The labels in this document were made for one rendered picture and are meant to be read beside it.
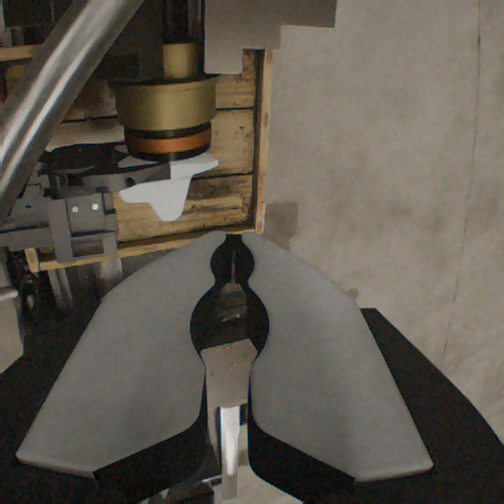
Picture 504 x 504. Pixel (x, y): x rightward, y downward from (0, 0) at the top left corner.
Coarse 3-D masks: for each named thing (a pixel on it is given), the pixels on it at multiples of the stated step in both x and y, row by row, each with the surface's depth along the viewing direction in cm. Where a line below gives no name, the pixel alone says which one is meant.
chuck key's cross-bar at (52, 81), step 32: (96, 0) 7; (128, 0) 7; (64, 32) 7; (96, 32) 7; (32, 64) 7; (64, 64) 7; (96, 64) 8; (32, 96) 7; (64, 96) 7; (0, 128) 7; (32, 128) 7; (0, 160) 7; (32, 160) 7; (0, 192) 7; (0, 224) 7
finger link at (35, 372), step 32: (64, 320) 8; (32, 352) 7; (64, 352) 7; (0, 384) 6; (32, 384) 6; (0, 416) 6; (32, 416) 6; (0, 448) 5; (0, 480) 5; (32, 480) 5; (64, 480) 5
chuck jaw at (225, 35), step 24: (216, 0) 27; (240, 0) 27; (264, 0) 27; (288, 0) 28; (312, 0) 28; (336, 0) 28; (216, 24) 28; (240, 24) 28; (264, 24) 28; (288, 24) 29; (312, 24) 29; (216, 48) 29; (240, 48) 29; (264, 48) 29; (216, 72) 30; (240, 72) 30
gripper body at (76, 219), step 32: (64, 160) 30; (96, 160) 30; (32, 192) 30; (64, 192) 29; (96, 192) 30; (32, 224) 31; (64, 224) 30; (96, 224) 32; (0, 256) 31; (64, 256) 32; (96, 256) 33
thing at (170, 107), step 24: (168, 48) 27; (192, 48) 28; (168, 72) 28; (192, 72) 29; (120, 96) 29; (144, 96) 28; (168, 96) 28; (192, 96) 29; (120, 120) 30; (144, 120) 29; (168, 120) 29; (192, 120) 30; (144, 144) 31; (168, 144) 30; (192, 144) 31
